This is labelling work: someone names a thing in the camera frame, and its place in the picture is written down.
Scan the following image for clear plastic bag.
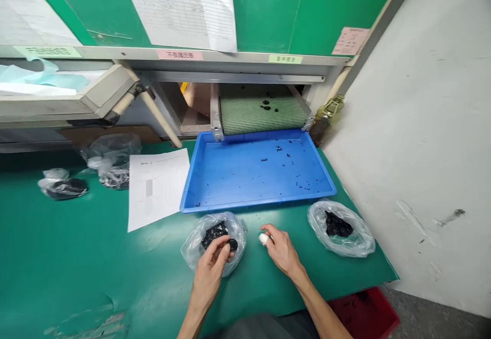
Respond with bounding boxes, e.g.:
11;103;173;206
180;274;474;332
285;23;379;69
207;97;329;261
181;211;249;279
306;199;376;259

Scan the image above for green table mat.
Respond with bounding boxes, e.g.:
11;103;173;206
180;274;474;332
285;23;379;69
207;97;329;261
0;139;400;339

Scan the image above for scattered small black bits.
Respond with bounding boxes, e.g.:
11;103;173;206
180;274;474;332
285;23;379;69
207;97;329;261
194;139;320;206

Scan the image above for person's body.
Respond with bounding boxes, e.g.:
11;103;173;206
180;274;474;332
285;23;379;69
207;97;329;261
202;309;331;339

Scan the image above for person's left hand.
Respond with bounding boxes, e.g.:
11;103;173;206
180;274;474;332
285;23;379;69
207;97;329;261
195;235;236;279

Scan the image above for white printed paper sheet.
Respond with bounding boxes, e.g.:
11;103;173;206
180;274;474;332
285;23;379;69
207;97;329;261
127;148;192;234

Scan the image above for person's right hand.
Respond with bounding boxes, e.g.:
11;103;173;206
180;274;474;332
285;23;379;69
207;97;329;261
259;223;304;279

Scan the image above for pile of black round parts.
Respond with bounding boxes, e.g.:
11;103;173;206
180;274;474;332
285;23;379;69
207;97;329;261
324;210;354;238
200;221;241;264

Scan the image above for blue plastic tray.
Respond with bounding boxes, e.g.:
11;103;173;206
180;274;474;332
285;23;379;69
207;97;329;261
180;129;338;214

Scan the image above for white paper in plastic sleeve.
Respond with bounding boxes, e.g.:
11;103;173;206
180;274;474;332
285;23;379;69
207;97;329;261
0;0;83;47

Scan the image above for pink note card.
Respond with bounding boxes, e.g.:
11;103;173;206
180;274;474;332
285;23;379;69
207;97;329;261
331;27;371;56

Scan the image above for wide green label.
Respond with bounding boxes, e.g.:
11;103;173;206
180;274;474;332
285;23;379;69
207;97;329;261
13;46;83;59

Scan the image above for beige workbench frame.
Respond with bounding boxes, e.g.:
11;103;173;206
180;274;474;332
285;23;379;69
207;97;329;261
0;44;353;152

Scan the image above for green back board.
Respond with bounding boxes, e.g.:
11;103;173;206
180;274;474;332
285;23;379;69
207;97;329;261
22;0;407;57

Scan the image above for small clear bag of black parts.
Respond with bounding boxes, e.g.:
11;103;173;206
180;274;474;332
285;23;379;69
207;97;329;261
37;168;90;201

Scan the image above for yellow oil bottle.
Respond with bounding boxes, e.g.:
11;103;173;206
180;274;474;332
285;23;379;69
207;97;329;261
309;94;346;148

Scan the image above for light blue cloth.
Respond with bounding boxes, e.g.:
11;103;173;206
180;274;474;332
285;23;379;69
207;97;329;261
0;57;92;87

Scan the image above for white lined form sheet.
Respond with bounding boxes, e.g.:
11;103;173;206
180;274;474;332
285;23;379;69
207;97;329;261
118;0;238;54

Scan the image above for pink label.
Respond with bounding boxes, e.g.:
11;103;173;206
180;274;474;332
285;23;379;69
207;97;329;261
156;49;205;62

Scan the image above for beige hinged shelf box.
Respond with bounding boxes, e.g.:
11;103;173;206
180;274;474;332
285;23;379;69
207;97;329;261
0;64;143;126

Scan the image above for small green label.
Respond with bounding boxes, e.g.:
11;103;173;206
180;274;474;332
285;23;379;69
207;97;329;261
268;54;304;65

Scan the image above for black parts on conveyor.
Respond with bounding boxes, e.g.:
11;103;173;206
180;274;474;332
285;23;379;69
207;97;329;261
258;92;281;112

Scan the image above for red plastic crate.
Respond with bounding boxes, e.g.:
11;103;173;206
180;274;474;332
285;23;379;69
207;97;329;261
327;286;401;339

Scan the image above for large clear bag of black parts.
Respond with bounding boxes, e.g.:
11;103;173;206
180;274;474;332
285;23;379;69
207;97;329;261
79;133;143;191

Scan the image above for green ribbed conveyor belt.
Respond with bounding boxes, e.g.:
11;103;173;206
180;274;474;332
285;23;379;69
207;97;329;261
209;83;316;143

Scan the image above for beige support tube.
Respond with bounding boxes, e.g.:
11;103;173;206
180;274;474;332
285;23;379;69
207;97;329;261
140;84;184;149

